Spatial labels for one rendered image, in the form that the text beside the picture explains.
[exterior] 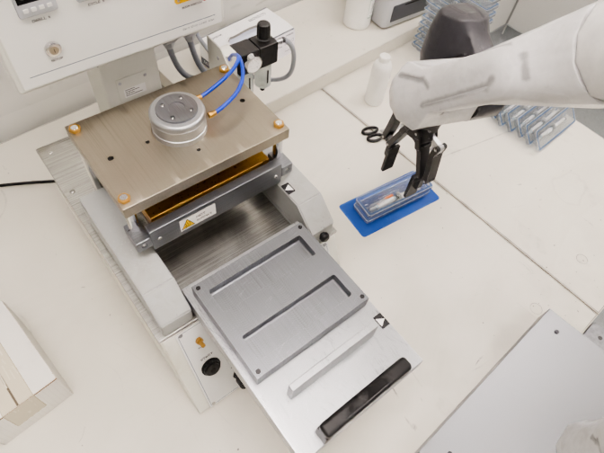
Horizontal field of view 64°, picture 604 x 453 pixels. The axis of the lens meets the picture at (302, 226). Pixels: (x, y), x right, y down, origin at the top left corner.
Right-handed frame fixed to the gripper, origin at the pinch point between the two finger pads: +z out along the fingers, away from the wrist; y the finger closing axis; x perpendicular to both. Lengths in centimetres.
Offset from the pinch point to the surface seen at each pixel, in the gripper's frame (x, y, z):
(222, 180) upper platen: -41.4, -0.2, -21.1
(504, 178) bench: 30.2, 8.2, 10.0
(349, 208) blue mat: -10.0, -2.5, 9.9
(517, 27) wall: 185, -95, 75
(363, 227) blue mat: -10.1, 3.3, 9.8
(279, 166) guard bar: -32.2, 0.9, -20.4
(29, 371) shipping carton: -78, 4, 1
